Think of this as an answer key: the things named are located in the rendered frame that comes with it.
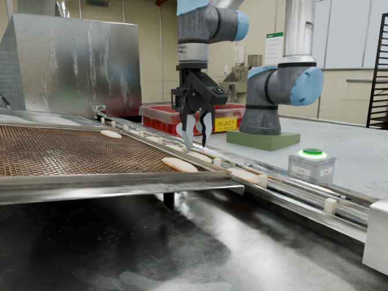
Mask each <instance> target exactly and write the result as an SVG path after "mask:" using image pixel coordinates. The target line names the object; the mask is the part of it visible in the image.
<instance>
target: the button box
mask: <svg viewBox="0 0 388 291"><path fill-rule="evenodd" d="M335 159H336V157H335V156H334V155H329V154H326V157H325V158H308V157H304V156H301V155H299V152H295V153H291V154H289V160H288V170H290V171H293V172H295V173H299V174H302V175H305V176H309V177H312V178H315V179H318V180H321V181H325V182H328V183H331V184H332V183H333V177H334V168H335Z"/></svg>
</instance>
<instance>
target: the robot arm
mask: <svg viewBox="0 0 388 291"><path fill-rule="evenodd" d="M244 1H245V0H210V1H209V0H178V1H177V35H178V49H177V51H178V61H179V62H180V64H179V65H176V71H180V87H177V88H176V89H171V109H174V110H176V111H179V112H180V120H181V123H180V124H178V125H177V127H176V131H177V133H178V134H179V135H180V136H182V137H183V139H184V143H185V146H186V148H187V150H191V147H192V145H193V127H194V126H195V122H196V120H195V118H194V117H193V116H192V115H191V114H196V112H197V111H200V112H199V121H198V122H197V123H196V129H197V130H198V131H199V132H200V133H201V134H203V138H202V143H203V148H205V147H206V145H207V143H208V140H209V138H210V135H211V131H212V127H213V126H214V120H215V107H214V105H215V106H218V105H225V104H226V102H227V99H228V97H229V95H228V94H227V93H226V92H225V91H224V90H223V89H222V88H221V87H220V86H219V85H218V84H217V83H216V82H215V81H214V80H213V79H211V78H210V77H209V76H208V75H207V74H206V73H205V72H201V69H208V63H206V62H208V61H209V44H212V43H217V42H222V41H230V42H233V41H241V40H243V39H244V38H245V36H246V35H247V33H248V29H249V20H248V16H247V15H246V14H245V13H244V12H241V11H238V10H236V9H237V8H238V7H239V6H240V5H241V4H242V3H243V2H244ZM315 6H316V0H286V9H285V31H284V43H283V58H282V59H281V60H280V61H279V62H278V66H260V67H256V68H253V69H251V70H250V71H249V72H248V79H247V94H246V104H245V113H244V115H243V117H242V120H241V123H240V126H239V132H242V133H250V134H256V135H280V134H281V124H280V121H279V116H278V105H291V106H308V105H311V104H313V102H315V101H316V100H317V98H318V97H319V96H320V94H321V92H322V89H323V85H324V76H323V75H322V74H323V72H322V71H321V70H320V69H319V68H317V67H316V64H317V62H316V61H315V60H314V58H313V57H312V46H313V38H314V22H315ZM173 95H175V105H173Z"/></svg>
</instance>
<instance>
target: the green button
mask: <svg viewBox="0 0 388 291"><path fill-rule="evenodd" d="M303 154H307V155H323V151H322V150H319V149H316V148H305V149H303Z"/></svg>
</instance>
